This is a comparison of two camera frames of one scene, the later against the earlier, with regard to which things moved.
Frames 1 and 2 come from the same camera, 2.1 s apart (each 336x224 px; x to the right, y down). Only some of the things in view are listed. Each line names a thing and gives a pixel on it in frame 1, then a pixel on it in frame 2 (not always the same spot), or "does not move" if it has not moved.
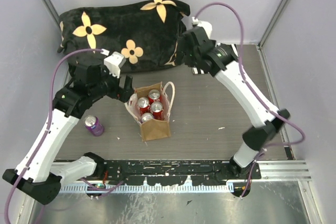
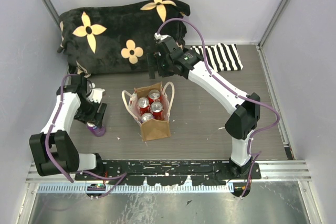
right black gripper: [182, 48] -> [155, 59]
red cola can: [156, 108] does not move
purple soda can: [92, 124] does not move
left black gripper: [123, 94] -> [95, 117]
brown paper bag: [153, 128] does not move
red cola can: [154, 96] does not move
